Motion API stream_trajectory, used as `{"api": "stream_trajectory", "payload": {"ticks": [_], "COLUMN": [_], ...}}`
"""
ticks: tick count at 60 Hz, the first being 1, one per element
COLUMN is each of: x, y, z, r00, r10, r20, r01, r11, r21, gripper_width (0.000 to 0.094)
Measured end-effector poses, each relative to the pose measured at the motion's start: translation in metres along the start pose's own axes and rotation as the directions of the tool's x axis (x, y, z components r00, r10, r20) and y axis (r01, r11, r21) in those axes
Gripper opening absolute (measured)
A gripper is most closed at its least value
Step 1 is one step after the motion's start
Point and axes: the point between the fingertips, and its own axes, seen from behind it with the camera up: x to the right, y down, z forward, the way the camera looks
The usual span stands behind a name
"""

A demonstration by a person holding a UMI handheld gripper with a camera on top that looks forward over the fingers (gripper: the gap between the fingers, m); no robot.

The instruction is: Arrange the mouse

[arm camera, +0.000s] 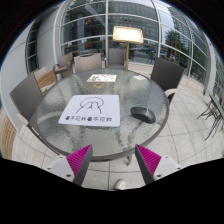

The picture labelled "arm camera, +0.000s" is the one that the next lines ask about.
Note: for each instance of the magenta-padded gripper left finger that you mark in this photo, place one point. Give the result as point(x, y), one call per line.
point(77, 160)

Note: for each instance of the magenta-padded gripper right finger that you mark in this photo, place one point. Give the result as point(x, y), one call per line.
point(149, 160)

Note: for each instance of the black computer mouse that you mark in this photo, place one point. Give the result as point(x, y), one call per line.
point(143, 114)

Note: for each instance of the white mouse pad with drawing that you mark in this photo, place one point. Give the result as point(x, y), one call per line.
point(106, 113)

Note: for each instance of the brown wicker armchair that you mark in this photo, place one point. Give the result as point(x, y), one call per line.
point(116, 56)
point(87, 62)
point(166, 75)
point(65, 61)
point(26, 95)

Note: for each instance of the laminated picture menu card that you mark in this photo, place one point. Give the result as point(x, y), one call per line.
point(101, 78)

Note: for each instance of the dark metal folding table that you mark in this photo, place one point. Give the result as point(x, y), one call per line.
point(216, 106)

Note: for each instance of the gold framed menu stand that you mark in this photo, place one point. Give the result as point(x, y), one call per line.
point(127, 34)

